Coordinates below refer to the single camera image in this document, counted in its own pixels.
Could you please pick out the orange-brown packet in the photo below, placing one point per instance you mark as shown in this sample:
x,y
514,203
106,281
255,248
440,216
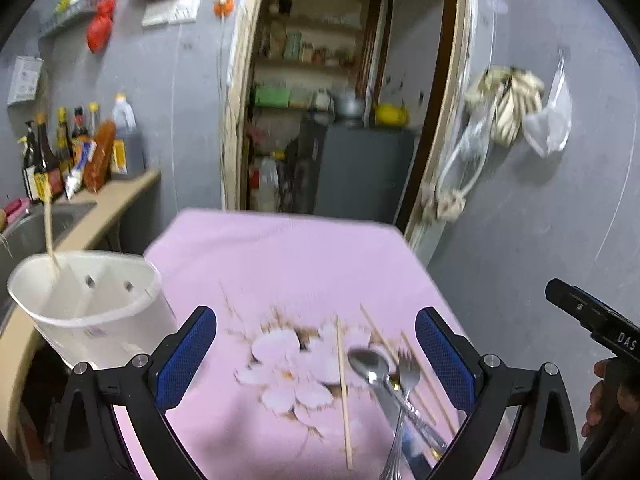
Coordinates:
x,y
99,157

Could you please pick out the yellow round object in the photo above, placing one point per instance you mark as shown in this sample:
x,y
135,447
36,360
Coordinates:
x,y
391,115

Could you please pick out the wooden pantry shelf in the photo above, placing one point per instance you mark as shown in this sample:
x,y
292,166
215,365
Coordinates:
x,y
310,62

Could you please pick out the person's right hand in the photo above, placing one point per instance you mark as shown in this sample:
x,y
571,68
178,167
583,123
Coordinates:
x,y
596,402

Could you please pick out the orange wall hook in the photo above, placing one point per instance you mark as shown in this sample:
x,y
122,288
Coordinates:
x,y
224,6

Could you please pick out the metal pot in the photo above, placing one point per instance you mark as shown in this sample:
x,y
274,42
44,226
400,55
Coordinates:
x,y
348,106

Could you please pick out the grey refrigerator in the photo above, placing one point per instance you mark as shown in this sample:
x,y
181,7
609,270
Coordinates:
x,y
365,170

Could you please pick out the pink object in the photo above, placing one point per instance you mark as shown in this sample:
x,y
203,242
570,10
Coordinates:
x,y
15,208

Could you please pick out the white wall box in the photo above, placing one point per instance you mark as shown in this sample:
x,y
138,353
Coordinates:
x,y
25,80

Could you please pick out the white seasoning packet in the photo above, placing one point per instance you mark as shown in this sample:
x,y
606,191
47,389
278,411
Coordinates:
x,y
79,170

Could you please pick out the white plastic utensil holder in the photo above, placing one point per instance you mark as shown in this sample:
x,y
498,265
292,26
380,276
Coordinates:
x,y
110,322

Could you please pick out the pink floral tablecloth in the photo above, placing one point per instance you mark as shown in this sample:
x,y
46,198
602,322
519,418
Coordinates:
x,y
280,260

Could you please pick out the clear plastic bag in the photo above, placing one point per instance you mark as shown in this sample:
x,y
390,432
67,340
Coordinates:
x,y
547,125

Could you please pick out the white paper packet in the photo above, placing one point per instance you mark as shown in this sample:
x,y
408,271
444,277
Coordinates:
x,y
172,10

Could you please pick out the clear plastic bottle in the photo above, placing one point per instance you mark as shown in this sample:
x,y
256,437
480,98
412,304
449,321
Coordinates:
x,y
268,182

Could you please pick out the wooden door frame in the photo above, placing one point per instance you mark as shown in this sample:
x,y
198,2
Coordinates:
x,y
240,85

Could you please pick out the silver fork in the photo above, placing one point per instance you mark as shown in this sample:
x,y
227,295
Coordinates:
x,y
407,372

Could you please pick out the beige rag bundle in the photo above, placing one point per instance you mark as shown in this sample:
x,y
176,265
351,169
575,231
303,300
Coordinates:
x,y
515,100

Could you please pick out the hanging snack packets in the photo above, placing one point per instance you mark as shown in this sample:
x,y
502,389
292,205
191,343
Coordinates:
x,y
75,0

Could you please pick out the silver spoon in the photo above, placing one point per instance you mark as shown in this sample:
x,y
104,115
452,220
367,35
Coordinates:
x,y
369,366

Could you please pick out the red plastic bag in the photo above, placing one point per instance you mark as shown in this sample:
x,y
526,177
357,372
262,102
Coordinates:
x,y
100,25

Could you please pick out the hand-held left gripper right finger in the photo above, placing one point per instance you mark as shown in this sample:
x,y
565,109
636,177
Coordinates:
x,y
445,360

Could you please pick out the steel sink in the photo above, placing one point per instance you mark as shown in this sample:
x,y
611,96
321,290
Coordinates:
x,y
30,230

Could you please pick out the silver table knife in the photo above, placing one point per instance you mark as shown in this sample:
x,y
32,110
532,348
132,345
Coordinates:
x,y
387,410

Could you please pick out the green box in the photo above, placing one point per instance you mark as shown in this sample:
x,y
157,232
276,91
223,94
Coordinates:
x,y
272,96

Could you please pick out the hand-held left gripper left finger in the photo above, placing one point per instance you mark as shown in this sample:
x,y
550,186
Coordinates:
x,y
185,355

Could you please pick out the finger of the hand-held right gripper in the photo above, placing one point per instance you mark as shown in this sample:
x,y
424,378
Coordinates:
x,y
600,322

